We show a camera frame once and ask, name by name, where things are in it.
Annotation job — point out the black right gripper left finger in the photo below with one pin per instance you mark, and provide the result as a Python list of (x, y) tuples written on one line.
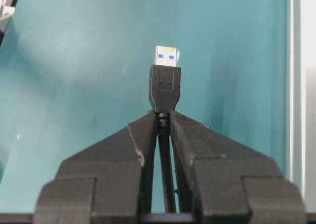
[(110, 182)]

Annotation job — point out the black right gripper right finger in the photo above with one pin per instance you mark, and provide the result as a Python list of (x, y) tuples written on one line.
[(221, 181)]

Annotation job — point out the aluminium extrusion frame rail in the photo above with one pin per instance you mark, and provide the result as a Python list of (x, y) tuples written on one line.
[(301, 98)]

